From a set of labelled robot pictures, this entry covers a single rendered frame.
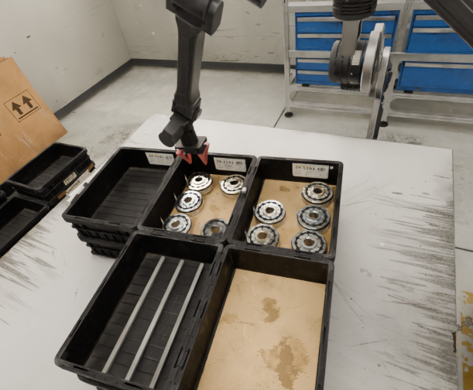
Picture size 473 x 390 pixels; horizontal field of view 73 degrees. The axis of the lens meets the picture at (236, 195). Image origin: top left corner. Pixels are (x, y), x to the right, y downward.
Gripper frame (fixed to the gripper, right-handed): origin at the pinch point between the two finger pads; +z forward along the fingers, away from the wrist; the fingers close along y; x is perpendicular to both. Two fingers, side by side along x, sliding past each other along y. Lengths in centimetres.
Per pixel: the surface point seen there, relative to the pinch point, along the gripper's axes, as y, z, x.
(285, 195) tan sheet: 30.9, 13.8, -0.7
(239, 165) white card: 12.7, 6.9, 6.6
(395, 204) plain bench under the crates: 69, 30, 13
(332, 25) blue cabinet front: 29, 24, 181
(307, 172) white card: 37.9, 9.2, 7.1
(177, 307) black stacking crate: 10, 11, -49
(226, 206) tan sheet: 11.5, 12.2, -9.9
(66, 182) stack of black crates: -109, 38, 18
